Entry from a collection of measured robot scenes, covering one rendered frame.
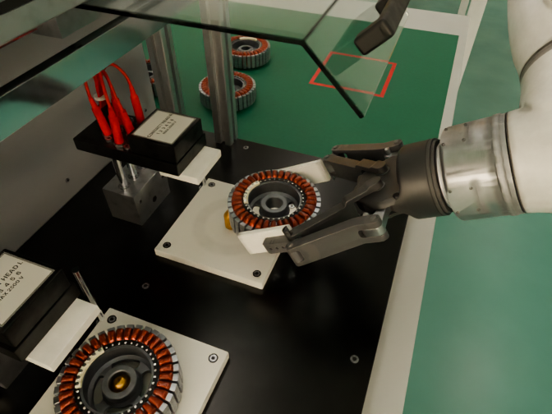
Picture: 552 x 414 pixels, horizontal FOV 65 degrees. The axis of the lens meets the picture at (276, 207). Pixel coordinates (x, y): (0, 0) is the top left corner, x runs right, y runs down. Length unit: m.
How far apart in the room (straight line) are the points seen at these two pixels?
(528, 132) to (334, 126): 0.49
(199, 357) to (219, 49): 0.41
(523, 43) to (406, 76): 0.58
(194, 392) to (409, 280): 0.30
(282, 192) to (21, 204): 0.34
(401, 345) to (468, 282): 1.10
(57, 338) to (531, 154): 0.41
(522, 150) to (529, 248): 1.45
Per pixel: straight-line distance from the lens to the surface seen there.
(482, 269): 1.68
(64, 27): 0.51
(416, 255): 0.62
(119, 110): 0.54
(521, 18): 0.48
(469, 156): 0.39
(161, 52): 0.72
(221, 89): 0.69
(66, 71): 0.43
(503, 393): 1.45
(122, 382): 0.46
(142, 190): 0.60
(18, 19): 0.40
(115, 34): 0.47
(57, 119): 0.66
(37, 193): 0.66
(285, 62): 1.05
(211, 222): 0.59
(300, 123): 0.83
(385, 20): 0.42
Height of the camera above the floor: 1.21
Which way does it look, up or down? 45 degrees down
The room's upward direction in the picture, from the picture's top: straight up
